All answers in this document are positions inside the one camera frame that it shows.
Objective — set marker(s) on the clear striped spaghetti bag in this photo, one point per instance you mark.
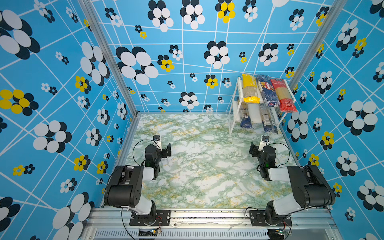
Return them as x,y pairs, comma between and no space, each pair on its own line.
268,120

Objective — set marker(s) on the right aluminium corner post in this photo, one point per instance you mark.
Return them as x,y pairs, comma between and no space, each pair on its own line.
323,31

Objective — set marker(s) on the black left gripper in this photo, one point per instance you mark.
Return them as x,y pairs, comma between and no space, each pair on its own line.
162,152

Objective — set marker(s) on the white two-tier shelf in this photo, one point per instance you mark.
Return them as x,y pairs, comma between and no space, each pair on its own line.
237,99

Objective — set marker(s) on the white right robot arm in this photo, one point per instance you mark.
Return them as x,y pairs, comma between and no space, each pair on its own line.
309,187

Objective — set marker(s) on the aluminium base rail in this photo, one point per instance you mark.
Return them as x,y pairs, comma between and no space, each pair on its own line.
211,224

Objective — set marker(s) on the aluminium corner post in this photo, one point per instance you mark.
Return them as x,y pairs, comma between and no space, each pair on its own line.
91,16
323,31

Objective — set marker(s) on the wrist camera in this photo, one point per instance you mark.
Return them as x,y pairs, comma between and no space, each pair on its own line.
157,142
264,142

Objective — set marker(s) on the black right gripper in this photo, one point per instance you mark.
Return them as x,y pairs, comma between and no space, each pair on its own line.
255,150

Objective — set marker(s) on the dark blue clear spaghetti bag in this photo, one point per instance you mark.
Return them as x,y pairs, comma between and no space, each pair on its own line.
246,122

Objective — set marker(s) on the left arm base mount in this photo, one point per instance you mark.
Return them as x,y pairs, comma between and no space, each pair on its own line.
154,219

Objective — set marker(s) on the red spaghetti bag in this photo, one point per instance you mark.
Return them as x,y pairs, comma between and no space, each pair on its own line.
287,104

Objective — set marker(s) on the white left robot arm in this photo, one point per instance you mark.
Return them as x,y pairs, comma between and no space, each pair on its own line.
124,187

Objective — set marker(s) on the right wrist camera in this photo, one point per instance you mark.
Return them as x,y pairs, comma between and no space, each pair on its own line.
264,142

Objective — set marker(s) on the blue Barilla spaghetti bag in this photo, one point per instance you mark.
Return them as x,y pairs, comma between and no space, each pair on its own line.
268,92

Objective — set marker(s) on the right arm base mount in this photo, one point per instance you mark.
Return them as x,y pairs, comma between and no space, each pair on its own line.
262,218

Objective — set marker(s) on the left aluminium corner post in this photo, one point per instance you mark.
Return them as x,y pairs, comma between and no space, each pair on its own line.
91,16

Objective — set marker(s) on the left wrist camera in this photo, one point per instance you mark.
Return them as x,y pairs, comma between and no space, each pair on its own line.
157,142

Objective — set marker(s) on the yellow spaghetti bag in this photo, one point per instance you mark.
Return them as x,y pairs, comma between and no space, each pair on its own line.
250,90

